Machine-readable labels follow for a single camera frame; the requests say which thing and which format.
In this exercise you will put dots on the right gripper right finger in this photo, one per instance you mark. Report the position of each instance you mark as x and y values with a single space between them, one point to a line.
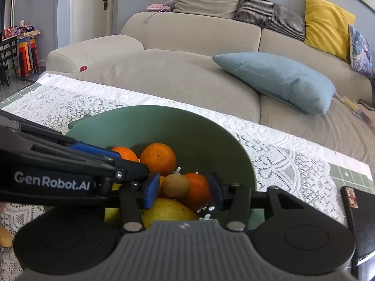
239 201

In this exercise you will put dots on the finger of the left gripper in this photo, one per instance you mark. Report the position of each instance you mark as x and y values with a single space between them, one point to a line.
45 179
31 129

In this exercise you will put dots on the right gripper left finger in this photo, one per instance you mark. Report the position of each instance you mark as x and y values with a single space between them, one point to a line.
136 196

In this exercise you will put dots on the brown kiwi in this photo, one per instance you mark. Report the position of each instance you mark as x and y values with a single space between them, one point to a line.
175 186
5 238

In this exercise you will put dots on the orange mandarin middle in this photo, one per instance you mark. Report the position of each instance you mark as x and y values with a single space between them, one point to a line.
160 193

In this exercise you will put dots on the yellow-green apple right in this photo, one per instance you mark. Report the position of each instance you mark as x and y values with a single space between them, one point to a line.
167 210

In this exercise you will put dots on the orange mandarin back left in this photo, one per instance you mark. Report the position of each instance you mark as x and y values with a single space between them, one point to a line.
126 153

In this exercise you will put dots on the white lace tablecloth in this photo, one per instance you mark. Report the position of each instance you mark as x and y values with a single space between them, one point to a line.
303 168

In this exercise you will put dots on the green plastic bowl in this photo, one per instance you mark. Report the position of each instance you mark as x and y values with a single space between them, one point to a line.
201 146

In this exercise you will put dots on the stacked colourful stools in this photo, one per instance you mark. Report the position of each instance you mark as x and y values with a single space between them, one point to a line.
27 57

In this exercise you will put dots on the black dining chair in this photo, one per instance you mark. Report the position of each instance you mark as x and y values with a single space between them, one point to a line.
9 52

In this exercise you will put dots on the small red ball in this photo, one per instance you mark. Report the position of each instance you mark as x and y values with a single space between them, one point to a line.
83 68

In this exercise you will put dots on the black notebook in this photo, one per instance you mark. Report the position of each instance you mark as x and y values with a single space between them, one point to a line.
359 208

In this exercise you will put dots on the light blue cushion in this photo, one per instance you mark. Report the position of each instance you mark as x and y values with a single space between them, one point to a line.
281 78

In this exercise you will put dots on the beige sofa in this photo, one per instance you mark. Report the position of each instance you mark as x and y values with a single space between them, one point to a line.
170 55

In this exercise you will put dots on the white door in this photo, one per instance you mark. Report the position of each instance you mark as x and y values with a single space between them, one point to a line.
90 19

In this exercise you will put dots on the grey patterned cushion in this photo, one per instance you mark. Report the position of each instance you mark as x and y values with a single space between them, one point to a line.
272 16

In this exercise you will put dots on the floral blue cushion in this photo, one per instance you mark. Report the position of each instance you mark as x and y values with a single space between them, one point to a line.
360 53

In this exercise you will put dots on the yellow cushion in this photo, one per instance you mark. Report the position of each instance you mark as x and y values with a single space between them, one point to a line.
327 28

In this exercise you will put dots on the pink telephone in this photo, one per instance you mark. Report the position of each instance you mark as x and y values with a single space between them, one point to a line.
166 6

